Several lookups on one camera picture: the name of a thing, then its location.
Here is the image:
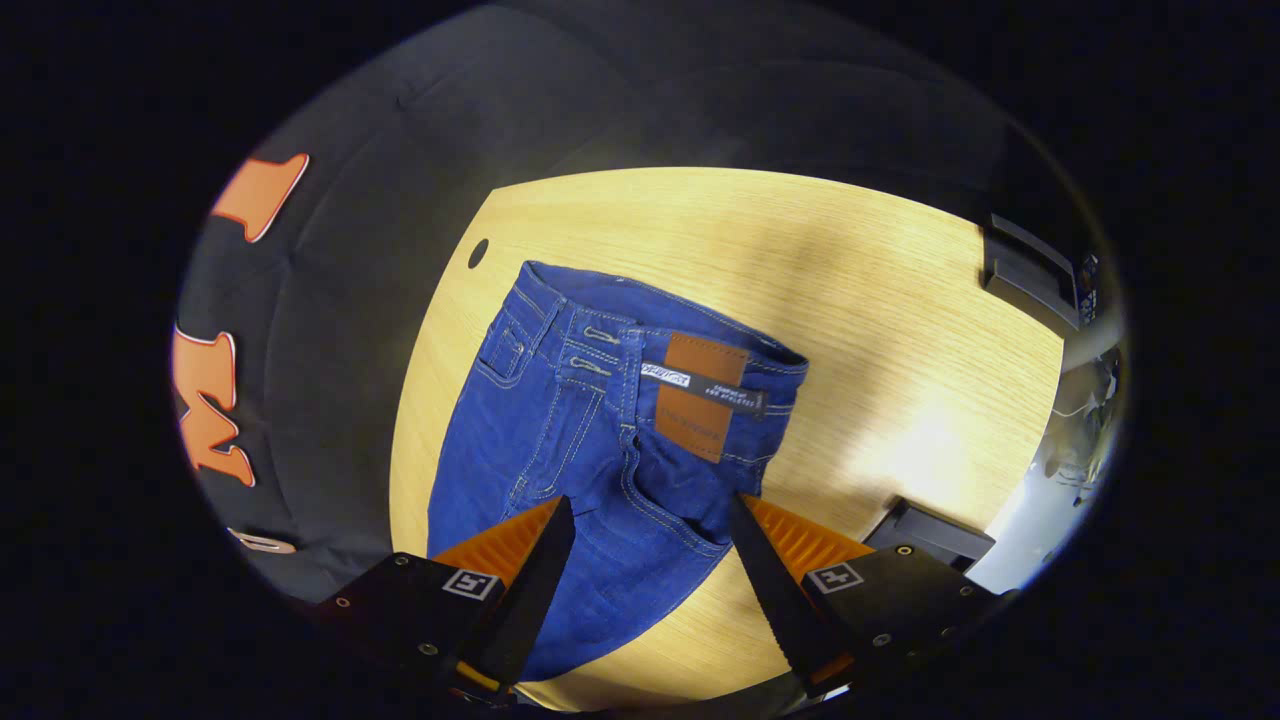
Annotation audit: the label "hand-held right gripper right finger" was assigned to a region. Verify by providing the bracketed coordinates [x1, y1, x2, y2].
[727, 492, 1013, 701]

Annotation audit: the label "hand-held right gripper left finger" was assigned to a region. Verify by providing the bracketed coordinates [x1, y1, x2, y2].
[318, 495, 578, 703]

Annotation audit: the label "blue denim jeans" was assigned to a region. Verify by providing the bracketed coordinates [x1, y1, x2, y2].
[426, 259, 810, 684]

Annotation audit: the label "black flat block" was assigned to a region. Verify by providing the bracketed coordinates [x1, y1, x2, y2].
[864, 496, 999, 574]

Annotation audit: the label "white cluttered equipment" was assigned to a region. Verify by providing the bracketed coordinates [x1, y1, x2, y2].
[967, 328, 1127, 594]

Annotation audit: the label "black rectangular case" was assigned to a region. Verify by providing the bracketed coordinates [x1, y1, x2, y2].
[981, 211, 1084, 334]

